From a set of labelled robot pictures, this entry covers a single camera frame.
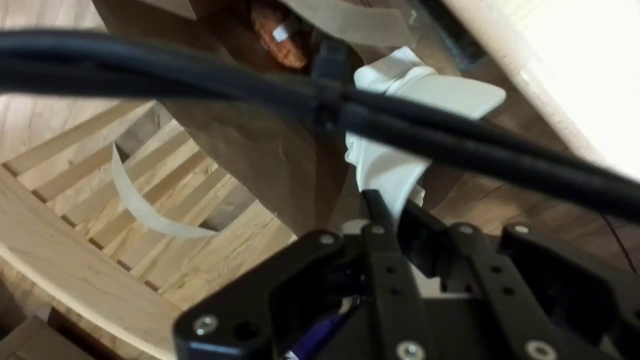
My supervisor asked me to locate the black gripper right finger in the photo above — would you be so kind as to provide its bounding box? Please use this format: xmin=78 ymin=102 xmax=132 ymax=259
xmin=398 ymin=201 xmax=640 ymax=360

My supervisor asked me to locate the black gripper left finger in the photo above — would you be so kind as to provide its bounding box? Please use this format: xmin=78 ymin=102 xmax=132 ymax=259
xmin=172 ymin=189 xmax=436 ymax=360

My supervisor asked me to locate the wooden slatted rack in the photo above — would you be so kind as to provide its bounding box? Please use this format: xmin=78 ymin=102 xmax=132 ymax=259
xmin=0 ymin=98 xmax=300 ymax=360

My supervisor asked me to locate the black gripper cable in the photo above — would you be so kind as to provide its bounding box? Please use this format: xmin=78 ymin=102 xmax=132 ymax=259
xmin=0 ymin=29 xmax=640 ymax=226

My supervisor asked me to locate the small brown white-labelled object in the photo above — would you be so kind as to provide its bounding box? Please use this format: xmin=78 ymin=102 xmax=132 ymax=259
xmin=249 ymin=0 xmax=316 ymax=72

